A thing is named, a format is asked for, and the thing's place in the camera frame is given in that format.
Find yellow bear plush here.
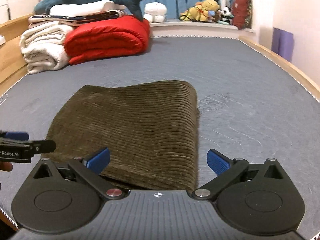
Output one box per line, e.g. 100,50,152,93
187,2,209,22

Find white folded blanket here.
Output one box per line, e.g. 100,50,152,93
19,21,75,75

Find purple bag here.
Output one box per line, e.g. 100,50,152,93
271,27,294,63

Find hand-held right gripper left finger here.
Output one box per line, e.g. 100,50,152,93
32,147,131,200

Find white plush toy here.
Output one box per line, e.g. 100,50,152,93
143,2,167,23

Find red folded quilt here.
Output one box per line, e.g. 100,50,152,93
64,15,150,65

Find wooden bed frame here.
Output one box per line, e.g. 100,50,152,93
0,12,320,230

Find white pillow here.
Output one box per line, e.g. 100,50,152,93
49,0,127,17

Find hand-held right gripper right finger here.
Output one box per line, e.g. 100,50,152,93
191,149,285,201

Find yellow round face plush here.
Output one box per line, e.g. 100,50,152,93
201,0,221,15

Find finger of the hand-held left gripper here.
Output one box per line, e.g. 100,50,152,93
0,131,30,142
24,140,56,154

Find red cushion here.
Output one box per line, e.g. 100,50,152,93
231,0,252,30

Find olive corduroy pants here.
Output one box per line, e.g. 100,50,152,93
46,80,200,192

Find dark star-printed blanket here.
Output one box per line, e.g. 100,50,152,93
28,10,125,29

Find panda plush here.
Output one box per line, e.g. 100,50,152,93
220,6,234,23

